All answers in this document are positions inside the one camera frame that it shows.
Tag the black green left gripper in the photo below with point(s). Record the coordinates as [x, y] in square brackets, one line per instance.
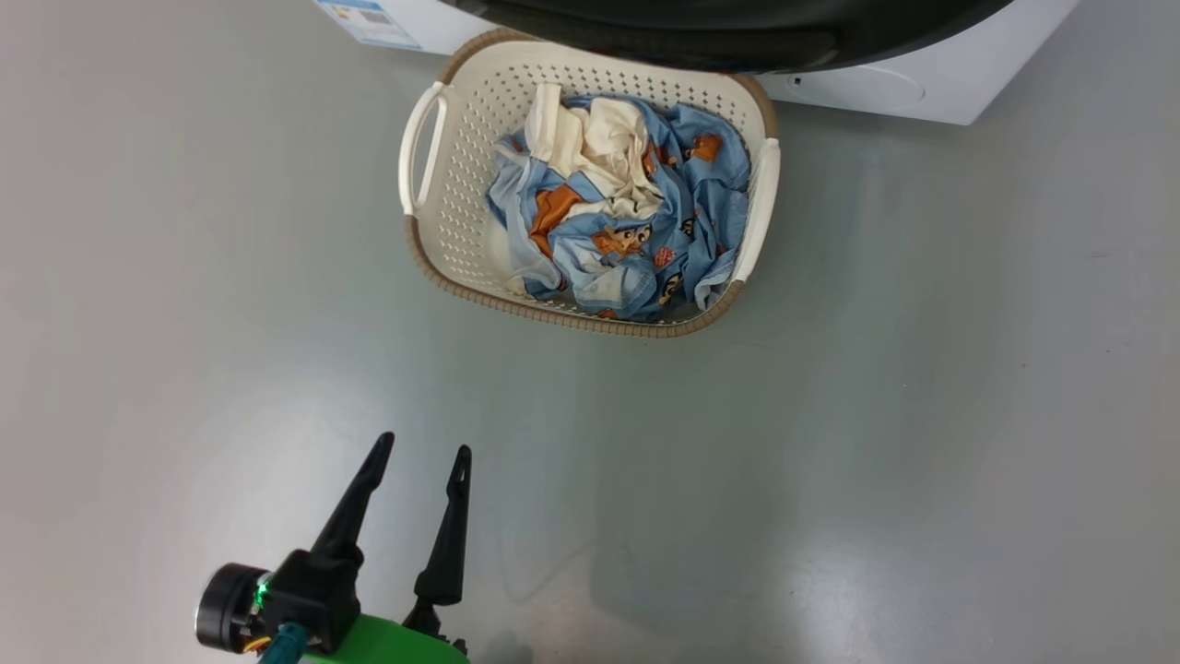
[318, 590]

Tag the cream blue orange dog garment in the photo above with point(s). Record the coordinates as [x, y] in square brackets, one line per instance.
[599, 148]

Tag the blue cartoon print garment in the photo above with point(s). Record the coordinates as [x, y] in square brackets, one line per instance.
[701, 203]

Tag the black round washing machine door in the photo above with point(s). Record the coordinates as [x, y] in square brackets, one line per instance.
[737, 28]

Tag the cream perforated laundry basket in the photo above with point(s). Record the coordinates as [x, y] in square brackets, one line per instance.
[461, 184]

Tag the white front-load washing machine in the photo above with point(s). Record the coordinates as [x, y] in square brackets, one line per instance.
[949, 74]

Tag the blue energy label sticker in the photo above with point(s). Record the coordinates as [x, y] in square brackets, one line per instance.
[369, 20]

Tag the round white filter cover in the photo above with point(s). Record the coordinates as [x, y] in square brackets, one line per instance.
[867, 85]

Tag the black cylindrical wrist camera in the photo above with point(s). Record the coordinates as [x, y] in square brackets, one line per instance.
[226, 609]

